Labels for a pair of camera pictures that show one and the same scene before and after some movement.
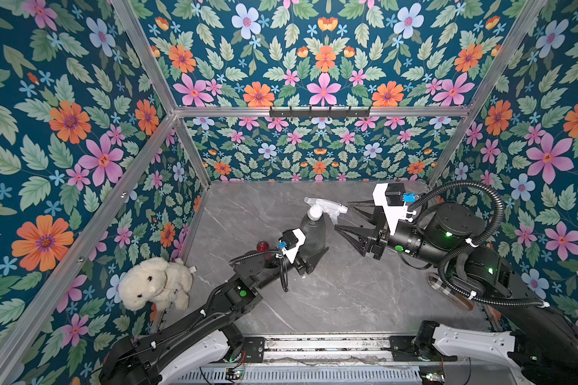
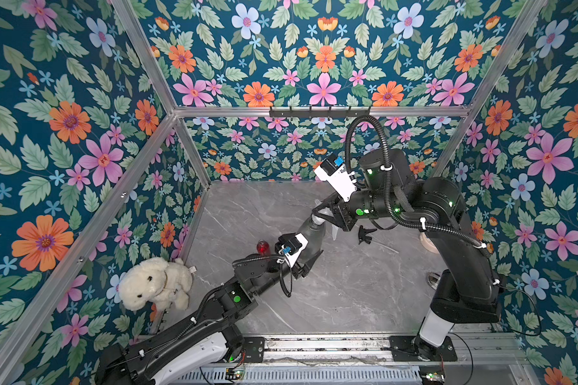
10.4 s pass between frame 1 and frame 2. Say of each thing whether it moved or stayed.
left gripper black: stayed
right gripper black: moved
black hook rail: stayed
